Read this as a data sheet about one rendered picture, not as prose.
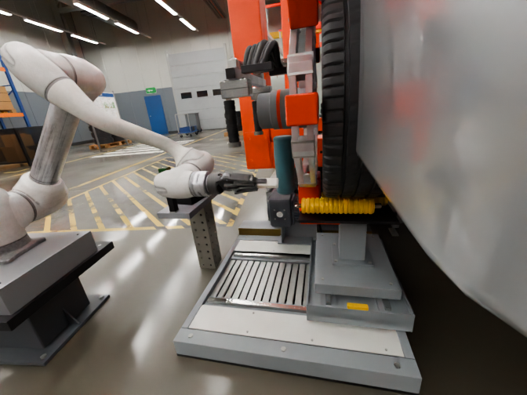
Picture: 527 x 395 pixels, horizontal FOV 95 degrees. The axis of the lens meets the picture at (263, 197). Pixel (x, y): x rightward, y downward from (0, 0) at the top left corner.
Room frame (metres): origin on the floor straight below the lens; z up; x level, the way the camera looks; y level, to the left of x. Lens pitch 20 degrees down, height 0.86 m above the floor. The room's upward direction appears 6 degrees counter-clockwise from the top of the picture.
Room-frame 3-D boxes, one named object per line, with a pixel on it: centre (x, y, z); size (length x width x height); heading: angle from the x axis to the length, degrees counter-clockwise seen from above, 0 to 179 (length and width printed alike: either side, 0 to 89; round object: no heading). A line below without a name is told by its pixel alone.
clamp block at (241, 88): (0.82, 0.05, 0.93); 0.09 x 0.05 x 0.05; 75
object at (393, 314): (0.89, -0.36, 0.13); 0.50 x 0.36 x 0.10; 165
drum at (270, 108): (0.95, -0.12, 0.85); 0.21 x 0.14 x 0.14; 75
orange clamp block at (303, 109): (0.63, -0.12, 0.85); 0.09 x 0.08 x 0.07; 165
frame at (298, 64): (0.94, -0.19, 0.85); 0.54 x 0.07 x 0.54; 165
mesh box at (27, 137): (6.90, 6.54, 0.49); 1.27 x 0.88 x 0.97; 83
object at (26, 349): (0.89, 1.07, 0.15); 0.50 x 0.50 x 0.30; 83
